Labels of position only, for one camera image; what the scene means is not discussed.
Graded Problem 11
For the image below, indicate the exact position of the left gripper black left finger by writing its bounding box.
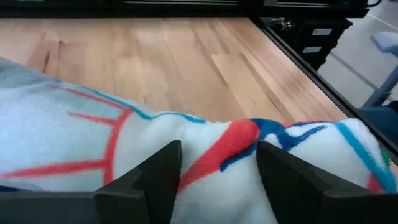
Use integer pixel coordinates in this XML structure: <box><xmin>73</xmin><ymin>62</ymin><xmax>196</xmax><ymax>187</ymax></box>
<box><xmin>93</xmin><ymin>139</ymin><xmax>183</xmax><ymax>224</ymax></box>

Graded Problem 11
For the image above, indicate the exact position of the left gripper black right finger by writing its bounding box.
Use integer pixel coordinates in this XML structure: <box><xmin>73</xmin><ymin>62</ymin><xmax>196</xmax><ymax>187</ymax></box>
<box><xmin>256</xmin><ymin>140</ymin><xmax>398</xmax><ymax>224</ymax></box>

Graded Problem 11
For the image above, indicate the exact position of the colourful printed beach towel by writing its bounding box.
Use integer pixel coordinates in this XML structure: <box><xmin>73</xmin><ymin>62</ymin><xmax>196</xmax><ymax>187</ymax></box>
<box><xmin>0</xmin><ymin>57</ymin><xmax>398</xmax><ymax>224</ymax></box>

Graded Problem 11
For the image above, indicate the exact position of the dark blue object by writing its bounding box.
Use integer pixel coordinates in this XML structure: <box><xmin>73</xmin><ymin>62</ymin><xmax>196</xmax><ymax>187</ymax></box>
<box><xmin>357</xmin><ymin>104</ymin><xmax>398</xmax><ymax>147</ymax></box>

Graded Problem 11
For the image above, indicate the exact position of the black box with white labels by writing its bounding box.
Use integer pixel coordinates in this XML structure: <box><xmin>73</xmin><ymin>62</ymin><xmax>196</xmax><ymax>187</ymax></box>
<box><xmin>269</xmin><ymin>17</ymin><xmax>354</xmax><ymax>71</ymax></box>

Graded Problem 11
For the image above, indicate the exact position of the grey-blue stand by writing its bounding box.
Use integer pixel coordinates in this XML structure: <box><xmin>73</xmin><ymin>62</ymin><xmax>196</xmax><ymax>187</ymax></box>
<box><xmin>362</xmin><ymin>30</ymin><xmax>398</xmax><ymax>108</ymax></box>

